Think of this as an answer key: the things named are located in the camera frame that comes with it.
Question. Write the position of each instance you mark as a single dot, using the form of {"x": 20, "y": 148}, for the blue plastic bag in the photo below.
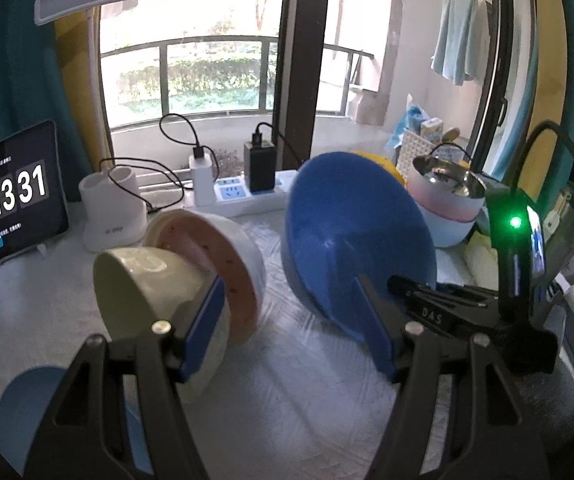
{"x": 412, "y": 120}

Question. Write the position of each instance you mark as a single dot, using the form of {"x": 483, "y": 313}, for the large blue bowl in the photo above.
{"x": 347, "y": 220}

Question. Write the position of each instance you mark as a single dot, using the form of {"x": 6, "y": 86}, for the stainless steel bowl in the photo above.
{"x": 447, "y": 180}

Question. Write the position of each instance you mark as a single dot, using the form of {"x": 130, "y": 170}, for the light blue hanging towel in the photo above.
{"x": 457, "y": 40}

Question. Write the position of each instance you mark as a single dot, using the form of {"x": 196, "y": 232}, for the pink strawberry print bowl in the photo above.
{"x": 232, "y": 255}

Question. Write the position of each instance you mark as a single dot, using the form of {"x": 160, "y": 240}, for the white textured tablecloth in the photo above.
{"x": 292, "y": 385}

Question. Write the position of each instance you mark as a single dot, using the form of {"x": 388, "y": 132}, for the tablet showing clock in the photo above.
{"x": 7, "y": 195}

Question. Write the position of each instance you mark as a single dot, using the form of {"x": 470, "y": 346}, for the black charger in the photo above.
{"x": 259, "y": 165}

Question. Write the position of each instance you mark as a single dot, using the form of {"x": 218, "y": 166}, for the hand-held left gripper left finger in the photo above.
{"x": 204, "y": 330}

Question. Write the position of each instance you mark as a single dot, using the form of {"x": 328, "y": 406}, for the white desk lamp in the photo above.
{"x": 112, "y": 210}

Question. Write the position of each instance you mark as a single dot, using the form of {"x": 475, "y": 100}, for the pale green bowl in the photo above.
{"x": 132, "y": 300}

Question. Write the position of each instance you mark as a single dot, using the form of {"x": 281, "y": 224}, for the yellow curtain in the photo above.
{"x": 74, "y": 60}

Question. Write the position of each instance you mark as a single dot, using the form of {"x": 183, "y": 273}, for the teal curtain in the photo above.
{"x": 17, "y": 60}

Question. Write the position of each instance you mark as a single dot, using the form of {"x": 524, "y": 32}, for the white perforated basket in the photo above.
{"x": 417, "y": 147}

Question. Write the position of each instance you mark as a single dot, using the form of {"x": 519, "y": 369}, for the balcony railing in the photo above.
{"x": 163, "y": 75}

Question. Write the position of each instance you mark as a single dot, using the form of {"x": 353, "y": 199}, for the light blue plate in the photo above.
{"x": 22, "y": 410}

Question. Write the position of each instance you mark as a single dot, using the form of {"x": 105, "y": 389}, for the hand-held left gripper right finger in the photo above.
{"x": 377, "y": 330}

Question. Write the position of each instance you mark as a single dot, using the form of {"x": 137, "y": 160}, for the white charger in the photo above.
{"x": 202, "y": 175}

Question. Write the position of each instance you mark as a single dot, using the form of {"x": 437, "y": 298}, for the yellow packet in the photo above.
{"x": 382, "y": 165}

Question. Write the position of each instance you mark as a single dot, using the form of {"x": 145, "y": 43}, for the dark window frame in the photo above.
{"x": 302, "y": 60}

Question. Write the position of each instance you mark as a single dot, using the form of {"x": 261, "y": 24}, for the white power strip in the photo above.
{"x": 237, "y": 195}

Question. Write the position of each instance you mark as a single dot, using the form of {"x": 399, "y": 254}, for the small carton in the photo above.
{"x": 432, "y": 129}

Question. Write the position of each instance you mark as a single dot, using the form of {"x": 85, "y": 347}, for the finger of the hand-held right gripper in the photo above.
{"x": 432, "y": 310}

